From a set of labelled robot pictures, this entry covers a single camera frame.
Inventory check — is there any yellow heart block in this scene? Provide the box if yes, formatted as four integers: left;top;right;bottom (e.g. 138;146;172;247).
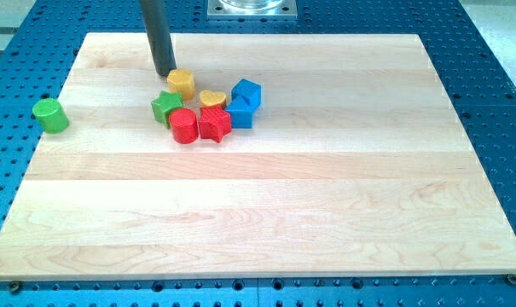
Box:
199;90;227;109

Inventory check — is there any red cylinder block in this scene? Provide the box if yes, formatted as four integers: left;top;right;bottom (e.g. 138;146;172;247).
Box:
168;108;199;144

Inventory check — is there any green star block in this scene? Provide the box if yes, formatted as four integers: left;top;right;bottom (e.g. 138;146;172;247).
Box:
151;91;183;129

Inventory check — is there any green cylinder block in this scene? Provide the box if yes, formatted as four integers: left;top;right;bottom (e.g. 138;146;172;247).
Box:
32;98;70;134

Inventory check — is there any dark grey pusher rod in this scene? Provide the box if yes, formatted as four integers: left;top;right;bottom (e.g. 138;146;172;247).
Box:
139;0;177;77

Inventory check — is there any yellow hexagon block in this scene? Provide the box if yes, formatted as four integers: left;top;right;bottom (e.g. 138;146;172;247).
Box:
167;68;195;101

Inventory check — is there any red star block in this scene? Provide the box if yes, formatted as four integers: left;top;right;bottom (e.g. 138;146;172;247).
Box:
198;105;232;143

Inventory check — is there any blue perforated table plate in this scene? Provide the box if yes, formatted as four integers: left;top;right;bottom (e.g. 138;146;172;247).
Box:
0;1;516;306

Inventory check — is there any light wooden board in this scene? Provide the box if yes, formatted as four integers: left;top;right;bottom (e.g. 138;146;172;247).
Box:
0;32;516;281

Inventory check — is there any blue cube block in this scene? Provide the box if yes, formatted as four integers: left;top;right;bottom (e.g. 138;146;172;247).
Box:
231;78;262;108

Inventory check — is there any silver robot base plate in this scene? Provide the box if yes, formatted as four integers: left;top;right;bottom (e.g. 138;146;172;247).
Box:
205;0;299;20

